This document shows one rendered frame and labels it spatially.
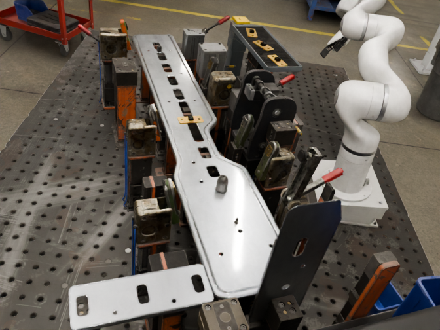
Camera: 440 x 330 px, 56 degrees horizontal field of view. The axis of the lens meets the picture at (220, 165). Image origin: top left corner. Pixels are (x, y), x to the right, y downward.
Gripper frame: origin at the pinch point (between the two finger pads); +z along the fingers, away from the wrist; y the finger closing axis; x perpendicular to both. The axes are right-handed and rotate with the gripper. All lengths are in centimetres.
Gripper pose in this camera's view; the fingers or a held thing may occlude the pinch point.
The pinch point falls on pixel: (329, 51)
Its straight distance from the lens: 201.4
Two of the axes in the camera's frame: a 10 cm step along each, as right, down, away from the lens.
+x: -6.7, -7.0, -2.5
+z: -6.3, 7.1, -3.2
